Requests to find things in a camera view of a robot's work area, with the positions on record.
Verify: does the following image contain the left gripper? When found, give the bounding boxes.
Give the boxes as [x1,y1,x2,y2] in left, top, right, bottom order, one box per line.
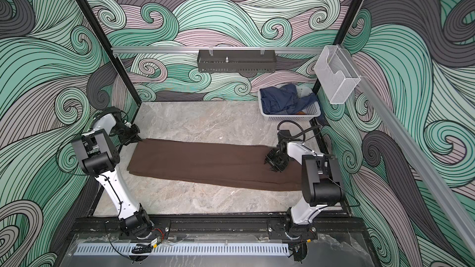
[112,124,140,145]

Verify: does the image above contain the brown corduroy trousers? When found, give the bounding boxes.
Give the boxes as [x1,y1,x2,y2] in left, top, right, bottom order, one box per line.
[127,138,301,192]

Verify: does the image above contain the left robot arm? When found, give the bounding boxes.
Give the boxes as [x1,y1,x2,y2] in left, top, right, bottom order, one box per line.
[71,107,153,239]

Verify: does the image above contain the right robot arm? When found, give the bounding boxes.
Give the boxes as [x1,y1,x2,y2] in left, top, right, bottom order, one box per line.
[265,120,345,235]

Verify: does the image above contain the blue denim trousers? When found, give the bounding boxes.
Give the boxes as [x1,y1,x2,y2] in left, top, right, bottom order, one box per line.
[259,84,318,115]

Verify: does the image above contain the white plastic laundry basket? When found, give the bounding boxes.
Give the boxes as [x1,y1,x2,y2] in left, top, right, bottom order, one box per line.
[257,84,322,121]

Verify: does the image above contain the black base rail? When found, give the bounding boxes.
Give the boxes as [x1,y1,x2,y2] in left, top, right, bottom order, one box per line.
[67,212,369,242]

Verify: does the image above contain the clear acrylic wall holder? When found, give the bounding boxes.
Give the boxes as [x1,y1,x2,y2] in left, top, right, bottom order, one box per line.
[314,45,361,105]

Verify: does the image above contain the black perforated wall tray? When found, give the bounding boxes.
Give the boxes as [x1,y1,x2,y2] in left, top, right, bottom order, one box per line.
[197,49,277,74]

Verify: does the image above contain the aluminium rail back wall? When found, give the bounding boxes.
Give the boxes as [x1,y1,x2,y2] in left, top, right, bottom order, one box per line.
[111,46,324,56]

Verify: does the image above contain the aluminium rail wall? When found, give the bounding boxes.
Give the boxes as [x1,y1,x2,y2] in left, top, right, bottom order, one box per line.
[340,47,475,255]
[111,46,324,56]

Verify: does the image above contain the white slotted cable duct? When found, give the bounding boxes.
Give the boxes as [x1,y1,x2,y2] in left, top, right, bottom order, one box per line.
[74,243,290,256]

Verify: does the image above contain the aluminium rail right wall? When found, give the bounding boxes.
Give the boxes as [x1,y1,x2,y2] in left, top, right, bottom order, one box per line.
[340,47,475,255]

